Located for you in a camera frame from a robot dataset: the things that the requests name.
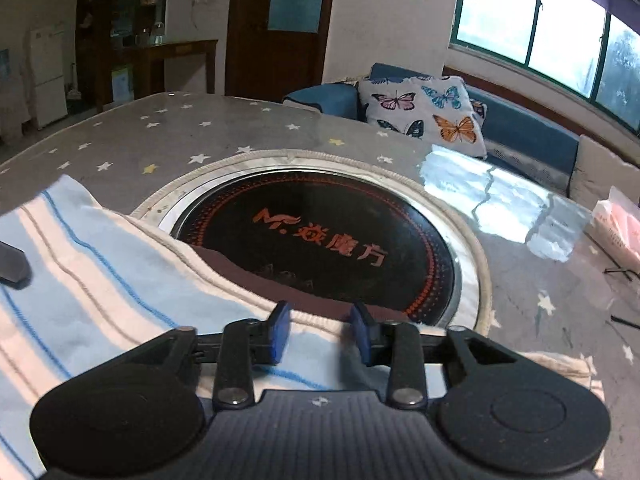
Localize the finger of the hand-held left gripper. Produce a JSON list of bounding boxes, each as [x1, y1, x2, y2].
[[0, 241, 32, 288]]

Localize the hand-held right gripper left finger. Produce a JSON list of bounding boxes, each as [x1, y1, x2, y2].
[[120, 301, 292, 408]]

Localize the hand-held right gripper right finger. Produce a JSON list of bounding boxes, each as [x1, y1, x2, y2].
[[350, 301, 523, 409]]

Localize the blue white striped sweater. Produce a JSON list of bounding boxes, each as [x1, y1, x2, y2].
[[0, 174, 608, 480]]

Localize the round black induction cooker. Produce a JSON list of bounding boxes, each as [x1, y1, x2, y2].
[[169, 167, 465, 328]]

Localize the white refrigerator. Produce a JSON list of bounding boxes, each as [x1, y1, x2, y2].
[[28, 22, 68, 131]]

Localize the green paper sheet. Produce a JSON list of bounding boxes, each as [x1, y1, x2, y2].
[[111, 66, 132, 101]]

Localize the butterfly print pillow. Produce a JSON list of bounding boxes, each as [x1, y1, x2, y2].
[[357, 75, 488, 161]]

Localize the brown wooden cabinet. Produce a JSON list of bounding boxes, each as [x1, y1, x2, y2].
[[75, 0, 219, 113]]

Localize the blue sofa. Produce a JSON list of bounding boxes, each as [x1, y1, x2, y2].
[[282, 62, 581, 196]]

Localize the brown wooden door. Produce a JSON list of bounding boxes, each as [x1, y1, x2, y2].
[[225, 0, 338, 98]]

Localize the pink plastic bag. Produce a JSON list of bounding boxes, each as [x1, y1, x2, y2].
[[592, 185, 640, 276]]

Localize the beige pillow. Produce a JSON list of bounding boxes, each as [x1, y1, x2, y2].
[[570, 135, 640, 211]]

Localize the green framed window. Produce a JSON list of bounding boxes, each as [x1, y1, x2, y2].
[[447, 0, 640, 138]]

